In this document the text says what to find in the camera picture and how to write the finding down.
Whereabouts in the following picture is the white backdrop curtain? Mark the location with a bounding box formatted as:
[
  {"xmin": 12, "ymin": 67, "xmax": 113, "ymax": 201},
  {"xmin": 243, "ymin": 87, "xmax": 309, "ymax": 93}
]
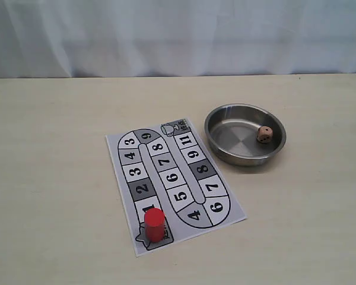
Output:
[{"xmin": 0, "ymin": 1, "xmax": 356, "ymax": 78}]

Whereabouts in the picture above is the printed number game board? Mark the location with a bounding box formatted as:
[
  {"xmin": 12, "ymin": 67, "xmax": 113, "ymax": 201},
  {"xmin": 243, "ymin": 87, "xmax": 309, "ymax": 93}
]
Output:
[{"xmin": 106, "ymin": 118, "xmax": 246, "ymax": 257}]

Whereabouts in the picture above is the red cylinder game piece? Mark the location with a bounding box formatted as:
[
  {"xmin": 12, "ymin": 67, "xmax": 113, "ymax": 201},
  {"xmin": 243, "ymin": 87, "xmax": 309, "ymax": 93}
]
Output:
[{"xmin": 144, "ymin": 208, "xmax": 165, "ymax": 243}]

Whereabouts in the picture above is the round steel bowl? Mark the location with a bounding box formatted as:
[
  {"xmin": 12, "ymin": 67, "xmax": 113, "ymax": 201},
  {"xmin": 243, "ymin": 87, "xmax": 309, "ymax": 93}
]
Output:
[{"xmin": 204, "ymin": 103, "xmax": 287, "ymax": 167}]

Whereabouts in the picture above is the wooden die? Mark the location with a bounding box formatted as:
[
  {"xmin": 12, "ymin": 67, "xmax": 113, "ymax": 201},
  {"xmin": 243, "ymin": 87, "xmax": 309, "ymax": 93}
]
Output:
[{"xmin": 256, "ymin": 126, "xmax": 274, "ymax": 144}]

